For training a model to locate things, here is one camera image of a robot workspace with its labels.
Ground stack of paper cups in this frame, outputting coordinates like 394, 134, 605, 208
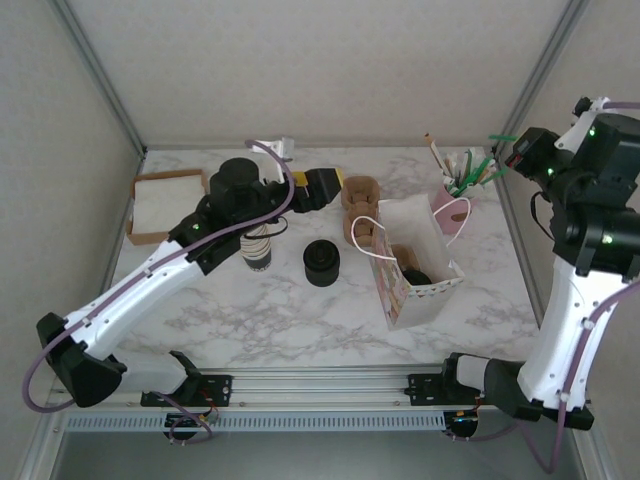
240, 223, 274, 274

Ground stack of black lids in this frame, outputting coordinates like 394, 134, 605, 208
302, 239, 341, 287

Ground white paper gift bag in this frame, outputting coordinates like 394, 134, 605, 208
349, 193, 474, 331

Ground white paper napkins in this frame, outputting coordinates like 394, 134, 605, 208
135, 177, 204, 235

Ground brown tipped wrapped stirrer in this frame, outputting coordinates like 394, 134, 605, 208
424, 132, 451, 180

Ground pink straw holder cup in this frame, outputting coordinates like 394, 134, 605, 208
432, 182, 474, 235

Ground brown cardboard napkin box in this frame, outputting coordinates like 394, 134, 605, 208
128, 168, 209, 247

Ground left controller board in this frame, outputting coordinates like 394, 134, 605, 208
164, 412, 209, 430

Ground controller board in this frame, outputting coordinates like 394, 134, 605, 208
164, 412, 209, 430
447, 409, 482, 436

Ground right controller board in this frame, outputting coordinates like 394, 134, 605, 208
447, 409, 482, 436

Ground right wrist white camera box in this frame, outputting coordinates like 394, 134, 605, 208
555, 94, 612, 150

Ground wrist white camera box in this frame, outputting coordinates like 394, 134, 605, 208
252, 136, 297, 179
555, 94, 612, 150

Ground right aluminium side rail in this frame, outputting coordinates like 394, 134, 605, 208
493, 149, 559, 369

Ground aluminium side rail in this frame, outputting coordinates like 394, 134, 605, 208
493, 149, 559, 369
79, 149, 147, 371

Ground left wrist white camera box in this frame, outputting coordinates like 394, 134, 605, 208
252, 136, 297, 179

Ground right aluminium frame post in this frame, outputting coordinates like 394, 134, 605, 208
492, 0, 591, 154

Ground aluminium frame post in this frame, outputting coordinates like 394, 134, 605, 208
492, 0, 591, 154
49, 0, 147, 157

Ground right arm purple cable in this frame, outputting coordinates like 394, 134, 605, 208
449, 101, 640, 475

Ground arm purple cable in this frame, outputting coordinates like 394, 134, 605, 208
23, 139, 296, 446
449, 101, 640, 475

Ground left aluminium side rail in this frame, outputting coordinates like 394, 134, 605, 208
79, 149, 147, 371

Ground left aluminium frame post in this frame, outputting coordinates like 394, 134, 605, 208
49, 0, 147, 157

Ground aluminium mounting rail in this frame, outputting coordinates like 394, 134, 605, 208
47, 368, 594, 411

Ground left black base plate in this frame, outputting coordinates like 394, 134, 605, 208
140, 373, 234, 407

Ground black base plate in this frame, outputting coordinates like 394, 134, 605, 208
407, 372, 500, 407
140, 373, 234, 407

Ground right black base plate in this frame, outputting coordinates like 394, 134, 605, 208
407, 372, 500, 407

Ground grey slotted cable duct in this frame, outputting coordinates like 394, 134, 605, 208
64, 412, 447, 432

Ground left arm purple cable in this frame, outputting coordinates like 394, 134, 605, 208
23, 139, 296, 446

